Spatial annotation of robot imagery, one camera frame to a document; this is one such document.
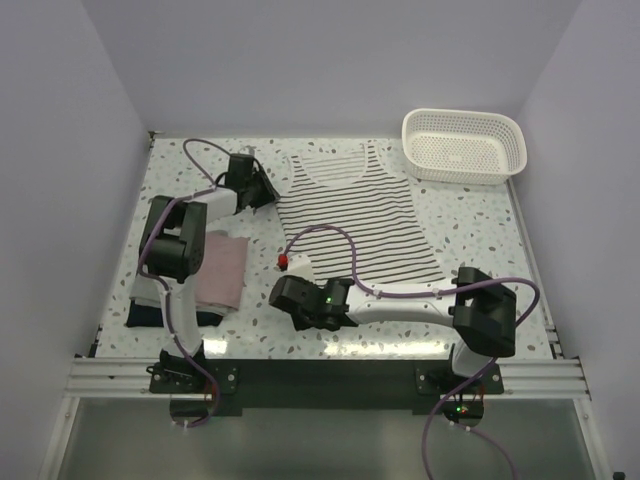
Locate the black white striped tank top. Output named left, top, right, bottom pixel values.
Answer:
left=276, top=143, right=445, bottom=283

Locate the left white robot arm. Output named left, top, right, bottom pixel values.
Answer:
left=138, top=154, right=279, bottom=395

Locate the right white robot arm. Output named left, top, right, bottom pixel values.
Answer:
left=268, top=267, right=517, bottom=394

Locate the grey folded tank top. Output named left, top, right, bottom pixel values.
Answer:
left=130, top=274, right=161, bottom=306

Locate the navy folded tank top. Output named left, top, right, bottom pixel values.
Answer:
left=125, top=301, right=223, bottom=328

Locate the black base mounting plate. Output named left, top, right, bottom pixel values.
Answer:
left=148, top=349, right=504, bottom=419

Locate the white plastic basket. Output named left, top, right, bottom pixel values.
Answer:
left=401, top=108, right=528, bottom=185

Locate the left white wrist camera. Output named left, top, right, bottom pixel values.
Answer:
left=243, top=145, right=256, bottom=157

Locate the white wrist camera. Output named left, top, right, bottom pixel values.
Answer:
left=276, top=254, right=315, bottom=283
left=243, top=145, right=256, bottom=157

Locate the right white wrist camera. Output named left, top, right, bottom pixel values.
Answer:
left=276, top=254, right=315, bottom=283

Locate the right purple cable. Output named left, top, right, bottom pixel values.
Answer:
left=284, top=225, right=544, bottom=480

